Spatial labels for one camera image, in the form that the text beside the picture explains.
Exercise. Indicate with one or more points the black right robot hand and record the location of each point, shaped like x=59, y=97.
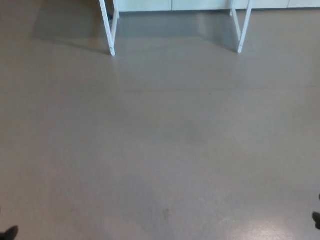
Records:
x=317, y=220

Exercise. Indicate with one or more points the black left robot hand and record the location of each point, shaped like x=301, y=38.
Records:
x=11, y=232

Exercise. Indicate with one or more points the white desk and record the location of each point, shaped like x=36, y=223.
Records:
x=111, y=37

